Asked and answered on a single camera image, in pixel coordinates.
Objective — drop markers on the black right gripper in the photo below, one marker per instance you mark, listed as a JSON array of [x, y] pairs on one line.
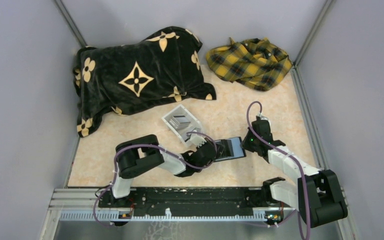
[[245, 145]]

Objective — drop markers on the black leather card holder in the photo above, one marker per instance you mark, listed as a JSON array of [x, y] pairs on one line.
[[233, 149]]

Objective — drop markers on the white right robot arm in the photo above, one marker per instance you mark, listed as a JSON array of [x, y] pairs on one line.
[[315, 193]]

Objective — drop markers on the yellow plaid cloth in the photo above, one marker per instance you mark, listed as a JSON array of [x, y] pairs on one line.
[[255, 63]]

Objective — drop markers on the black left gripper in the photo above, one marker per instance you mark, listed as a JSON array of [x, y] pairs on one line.
[[207, 142]]

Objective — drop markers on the aluminium frame rail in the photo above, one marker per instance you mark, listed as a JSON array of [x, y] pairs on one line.
[[80, 204]]

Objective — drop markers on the black floral velvet blanket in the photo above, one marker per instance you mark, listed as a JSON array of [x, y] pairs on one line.
[[127, 79]]

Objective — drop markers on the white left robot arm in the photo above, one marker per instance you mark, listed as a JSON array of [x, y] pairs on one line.
[[136, 157]]

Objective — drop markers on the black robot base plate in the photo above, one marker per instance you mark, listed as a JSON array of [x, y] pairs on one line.
[[197, 202]]

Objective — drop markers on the white plastic card tray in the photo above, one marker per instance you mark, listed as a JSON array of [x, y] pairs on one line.
[[188, 139]]

